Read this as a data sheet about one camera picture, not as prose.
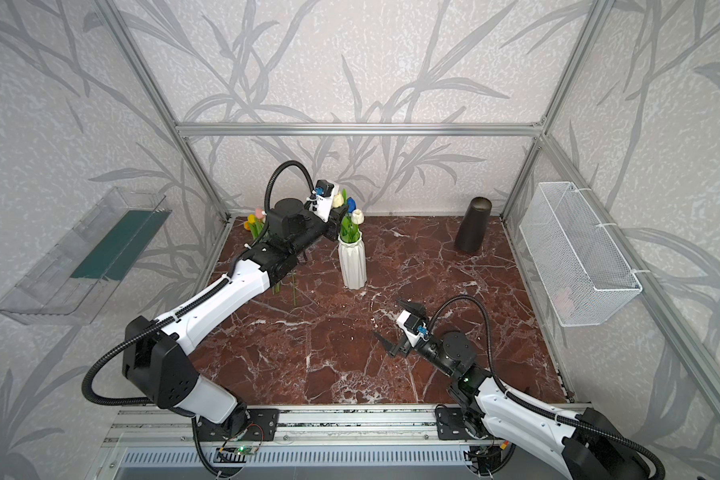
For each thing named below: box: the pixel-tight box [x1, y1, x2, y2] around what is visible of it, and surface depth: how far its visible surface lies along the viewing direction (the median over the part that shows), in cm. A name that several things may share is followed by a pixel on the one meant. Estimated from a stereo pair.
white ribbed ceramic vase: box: [337, 230, 367, 290], surface depth 89 cm
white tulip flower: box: [351, 208, 365, 225], surface depth 79 cm
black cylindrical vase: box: [455, 196, 493, 252], surface depth 103 cm
